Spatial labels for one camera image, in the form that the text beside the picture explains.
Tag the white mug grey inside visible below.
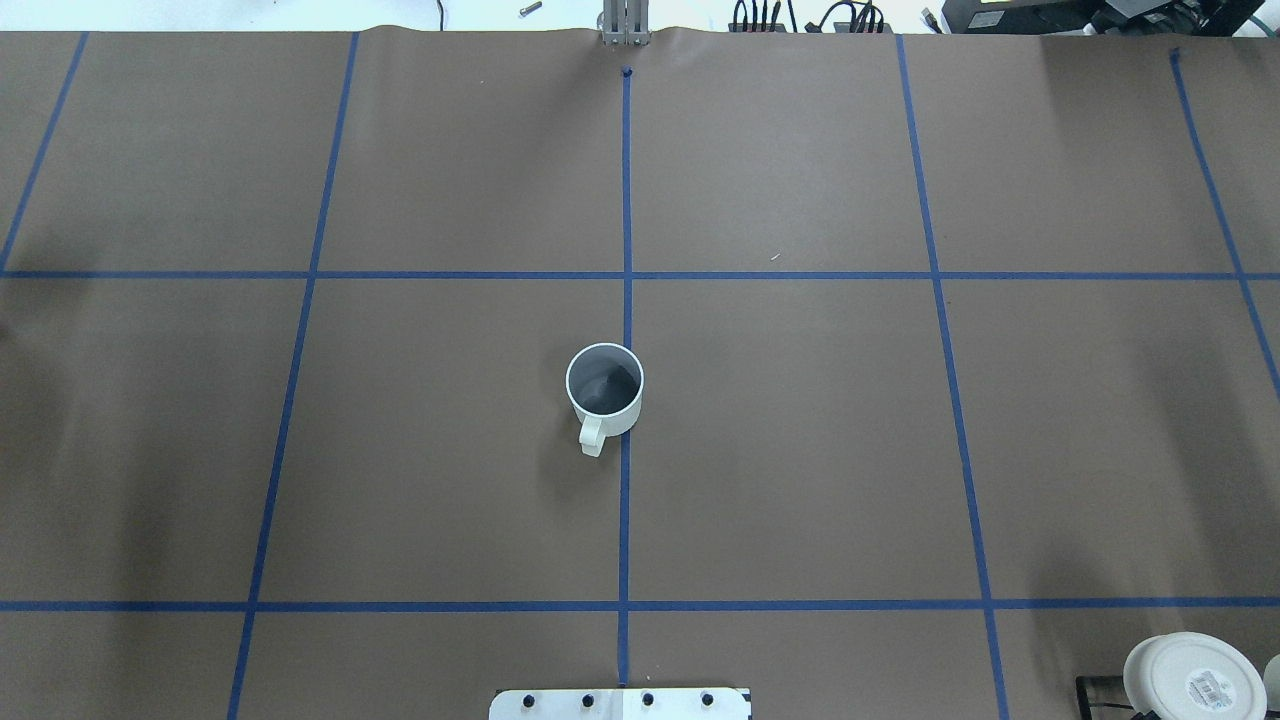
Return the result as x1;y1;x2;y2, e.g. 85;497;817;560
564;342;646;457

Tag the aluminium frame post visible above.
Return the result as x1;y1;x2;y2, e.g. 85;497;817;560
596;0;652;47

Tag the black wire cup rack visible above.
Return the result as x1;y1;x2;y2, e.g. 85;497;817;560
1074;675;1158;720

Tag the white bowl cup in rack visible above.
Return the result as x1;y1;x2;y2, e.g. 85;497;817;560
1123;632;1268;719

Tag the white pedestal column base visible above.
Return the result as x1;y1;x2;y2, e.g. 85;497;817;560
488;687;753;719

